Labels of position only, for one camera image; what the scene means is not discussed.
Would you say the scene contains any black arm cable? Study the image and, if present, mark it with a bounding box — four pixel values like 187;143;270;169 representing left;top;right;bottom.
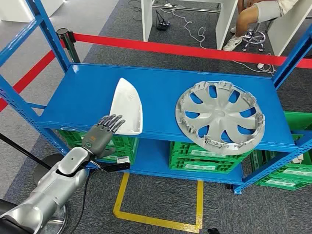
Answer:
70;159;108;234

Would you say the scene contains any black floor device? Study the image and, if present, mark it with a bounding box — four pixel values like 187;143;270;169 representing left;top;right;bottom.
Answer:
156;9;171;32

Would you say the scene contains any person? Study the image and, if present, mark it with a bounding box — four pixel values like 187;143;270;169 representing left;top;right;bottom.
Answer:
222;0;300;52

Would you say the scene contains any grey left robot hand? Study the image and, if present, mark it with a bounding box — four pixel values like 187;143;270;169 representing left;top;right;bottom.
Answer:
82;114;126;159

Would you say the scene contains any chrome stool base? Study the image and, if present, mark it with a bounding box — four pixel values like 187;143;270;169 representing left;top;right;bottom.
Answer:
242;21;266;52

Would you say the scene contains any chrome round stanchion base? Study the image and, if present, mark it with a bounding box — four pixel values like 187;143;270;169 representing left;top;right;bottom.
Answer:
40;203;70;234

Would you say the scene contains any black barrier post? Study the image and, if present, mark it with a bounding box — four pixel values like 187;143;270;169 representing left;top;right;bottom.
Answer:
57;28;81;64

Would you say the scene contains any white floor cable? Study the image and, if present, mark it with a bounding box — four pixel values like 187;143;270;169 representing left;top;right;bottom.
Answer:
159;3;277;76

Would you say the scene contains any red barrier belt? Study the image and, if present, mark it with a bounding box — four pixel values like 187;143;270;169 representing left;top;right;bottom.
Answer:
73;33;312;69
0;50;56;113

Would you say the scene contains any open green plastic crate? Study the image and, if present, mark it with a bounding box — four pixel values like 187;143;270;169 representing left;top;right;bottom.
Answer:
249;111;312;181

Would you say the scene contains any white curved plastic shell part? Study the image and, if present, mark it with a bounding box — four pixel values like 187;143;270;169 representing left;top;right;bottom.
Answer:
110;77;144;136

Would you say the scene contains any white desk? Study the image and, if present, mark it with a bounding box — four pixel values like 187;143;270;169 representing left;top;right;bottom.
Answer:
267;0;312;57
141;0;239;51

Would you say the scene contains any grey plastic wheel hubcap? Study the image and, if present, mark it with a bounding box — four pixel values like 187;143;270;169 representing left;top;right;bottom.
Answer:
175;80;266;156

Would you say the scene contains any blue metal shelf rack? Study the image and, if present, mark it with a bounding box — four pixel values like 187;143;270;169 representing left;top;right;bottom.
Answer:
0;0;312;195

